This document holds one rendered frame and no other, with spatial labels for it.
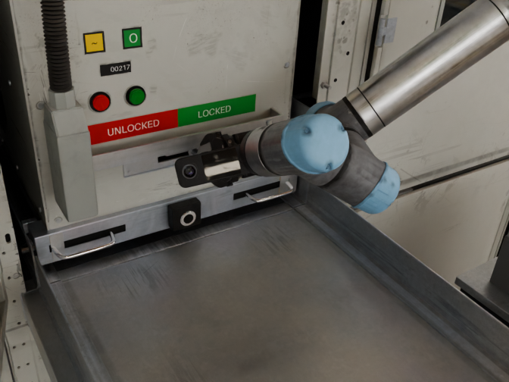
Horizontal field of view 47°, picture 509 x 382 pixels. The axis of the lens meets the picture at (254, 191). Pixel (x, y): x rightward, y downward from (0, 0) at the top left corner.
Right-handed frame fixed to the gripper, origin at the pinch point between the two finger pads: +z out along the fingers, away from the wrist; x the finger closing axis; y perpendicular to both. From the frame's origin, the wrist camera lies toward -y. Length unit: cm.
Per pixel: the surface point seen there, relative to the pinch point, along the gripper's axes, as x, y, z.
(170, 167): 0.1, -2.7, 6.0
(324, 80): 9.7, 27.7, -4.2
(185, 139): 4.4, -1.6, -1.1
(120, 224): -7.7, -13.4, 9.3
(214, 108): 8.9, 6.1, 0.8
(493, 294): -39, 50, -15
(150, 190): -3.1, -6.9, 7.9
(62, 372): -24.2, -31.1, -7.2
